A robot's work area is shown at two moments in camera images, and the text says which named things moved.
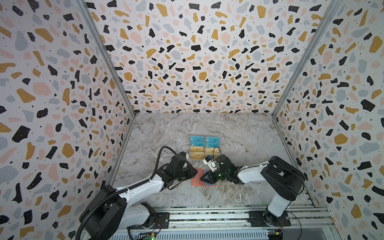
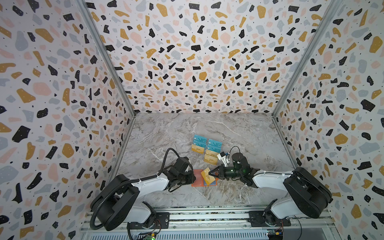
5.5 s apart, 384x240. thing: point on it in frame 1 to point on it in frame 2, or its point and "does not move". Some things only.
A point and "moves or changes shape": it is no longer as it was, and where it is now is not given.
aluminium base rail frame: x=307 y=223 does not move
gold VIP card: x=196 y=148 does not move
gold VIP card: x=197 y=155 moves or changes shape
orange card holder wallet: x=196 y=180 does not move
